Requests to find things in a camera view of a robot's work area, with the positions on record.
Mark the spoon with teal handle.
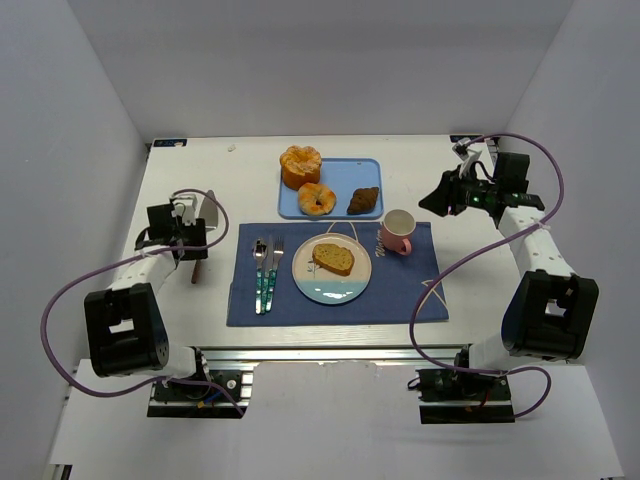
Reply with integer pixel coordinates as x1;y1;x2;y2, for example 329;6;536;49
252;238;268;315

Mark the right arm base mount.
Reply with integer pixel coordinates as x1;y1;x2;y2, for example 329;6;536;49
407;368;515;425

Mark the tall orange round bread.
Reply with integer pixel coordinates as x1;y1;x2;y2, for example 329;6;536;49
279;145;322;191

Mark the pink mug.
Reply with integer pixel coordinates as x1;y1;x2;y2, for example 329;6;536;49
381;209;416;256

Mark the knife with teal handle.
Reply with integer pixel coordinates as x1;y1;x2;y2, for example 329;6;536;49
261;235;274;314

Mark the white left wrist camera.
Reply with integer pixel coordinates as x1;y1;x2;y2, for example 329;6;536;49
170;193;198;226

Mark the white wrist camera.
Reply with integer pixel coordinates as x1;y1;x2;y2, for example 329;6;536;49
452;137;481;178
170;193;198;226

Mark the white and blue plate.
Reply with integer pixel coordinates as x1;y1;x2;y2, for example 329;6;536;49
292;233;372;305

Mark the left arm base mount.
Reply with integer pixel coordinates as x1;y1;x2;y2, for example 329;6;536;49
147;350;256;419

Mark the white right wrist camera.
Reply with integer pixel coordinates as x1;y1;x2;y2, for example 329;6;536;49
452;137;481;178

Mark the fork with teal handle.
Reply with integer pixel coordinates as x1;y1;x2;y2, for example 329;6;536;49
266;237;284;312

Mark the orange ring bun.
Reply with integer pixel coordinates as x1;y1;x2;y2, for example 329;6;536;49
298;183;337;216

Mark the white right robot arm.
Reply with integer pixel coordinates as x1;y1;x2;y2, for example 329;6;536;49
419;152;599;374

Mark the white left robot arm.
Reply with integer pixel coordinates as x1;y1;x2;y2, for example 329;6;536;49
84;194;207;379

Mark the aluminium frame rail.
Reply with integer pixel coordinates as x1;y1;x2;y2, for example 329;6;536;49
199;347;471;366

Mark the light blue tray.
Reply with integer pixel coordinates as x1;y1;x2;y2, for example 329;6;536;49
277;158;384;220

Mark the sliced loaf bread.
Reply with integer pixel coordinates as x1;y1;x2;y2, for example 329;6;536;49
312;243;355;276

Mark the spatula with wooden handle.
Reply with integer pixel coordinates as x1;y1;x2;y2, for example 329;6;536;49
191;190;219;285

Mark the chocolate croissant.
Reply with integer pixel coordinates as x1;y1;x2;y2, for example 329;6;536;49
347;187;380;215

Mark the blue fabric placemat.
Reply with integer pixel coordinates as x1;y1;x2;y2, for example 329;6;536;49
227;222;449;327

